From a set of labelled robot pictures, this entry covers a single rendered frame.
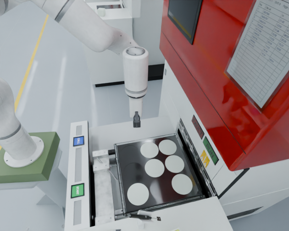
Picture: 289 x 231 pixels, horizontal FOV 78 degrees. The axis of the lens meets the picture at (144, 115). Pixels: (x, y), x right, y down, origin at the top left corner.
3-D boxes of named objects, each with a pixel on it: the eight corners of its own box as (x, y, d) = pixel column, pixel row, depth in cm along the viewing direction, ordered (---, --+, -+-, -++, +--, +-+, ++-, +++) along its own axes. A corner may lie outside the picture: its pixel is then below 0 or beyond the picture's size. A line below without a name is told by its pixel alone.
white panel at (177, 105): (163, 96, 141) (170, 47, 111) (212, 205, 88) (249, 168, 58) (159, 96, 140) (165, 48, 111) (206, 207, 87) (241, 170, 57)
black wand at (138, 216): (127, 218, 55) (130, 217, 54) (126, 213, 56) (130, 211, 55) (159, 221, 69) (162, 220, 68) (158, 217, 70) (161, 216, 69)
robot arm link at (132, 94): (125, 77, 69) (125, 84, 71) (124, 92, 63) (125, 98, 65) (147, 77, 69) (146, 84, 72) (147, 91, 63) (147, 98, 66)
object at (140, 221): (151, 216, 71) (152, 206, 61) (153, 227, 68) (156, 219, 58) (136, 220, 70) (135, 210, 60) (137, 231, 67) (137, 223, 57)
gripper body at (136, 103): (126, 81, 71) (128, 102, 79) (125, 98, 64) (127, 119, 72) (145, 81, 71) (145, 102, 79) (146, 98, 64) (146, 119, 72)
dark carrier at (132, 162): (175, 135, 106) (175, 135, 106) (199, 194, 84) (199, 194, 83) (116, 146, 100) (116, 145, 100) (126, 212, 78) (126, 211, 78)
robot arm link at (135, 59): (125, 76, 69) (124, 91, 63) (123, 43, 60) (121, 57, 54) (147, 76, 70) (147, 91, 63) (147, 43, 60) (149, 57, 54)
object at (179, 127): (177, 130, 115) (180, 121, 108) (208, 202, 86) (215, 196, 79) (175, 131, 114) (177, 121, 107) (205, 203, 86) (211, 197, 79)
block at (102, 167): (109, 164, 94) (108, 162, 92) (109, 170, 92) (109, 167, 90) (93, 167, 93) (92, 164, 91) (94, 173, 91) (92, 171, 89)
